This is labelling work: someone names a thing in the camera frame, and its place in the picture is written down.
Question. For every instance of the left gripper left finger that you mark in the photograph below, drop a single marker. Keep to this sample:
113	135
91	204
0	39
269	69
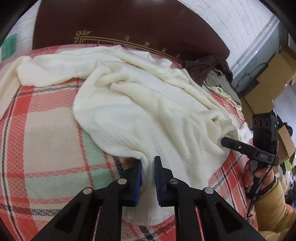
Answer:
96	214

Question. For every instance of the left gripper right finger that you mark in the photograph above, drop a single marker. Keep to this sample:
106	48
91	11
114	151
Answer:
200	214

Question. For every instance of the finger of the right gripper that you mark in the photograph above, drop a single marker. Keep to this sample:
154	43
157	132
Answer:
238	146

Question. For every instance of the cream knit sweater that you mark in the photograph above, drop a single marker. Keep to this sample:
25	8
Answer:
134	105

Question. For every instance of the person's right hand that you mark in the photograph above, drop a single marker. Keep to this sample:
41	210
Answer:
264	173

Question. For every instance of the pale yellow garment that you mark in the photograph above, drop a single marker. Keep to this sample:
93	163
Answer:
226	97

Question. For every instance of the right tan jacket sleeve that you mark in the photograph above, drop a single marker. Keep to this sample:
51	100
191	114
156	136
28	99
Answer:
273	218

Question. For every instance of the grey striped garment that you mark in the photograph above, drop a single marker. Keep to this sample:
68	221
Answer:
217	82

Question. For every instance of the plaid bed blanket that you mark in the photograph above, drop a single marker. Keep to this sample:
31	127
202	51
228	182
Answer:
46	159

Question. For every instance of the dark brown garment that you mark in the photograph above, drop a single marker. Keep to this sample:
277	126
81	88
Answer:
199	70

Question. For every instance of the cardboard box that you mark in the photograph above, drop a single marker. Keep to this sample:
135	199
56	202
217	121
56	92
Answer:
279	73

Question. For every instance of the dark brown wooden headboard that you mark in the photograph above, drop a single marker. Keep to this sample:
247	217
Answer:
166	28

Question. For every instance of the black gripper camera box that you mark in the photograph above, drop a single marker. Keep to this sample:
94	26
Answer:
265	128

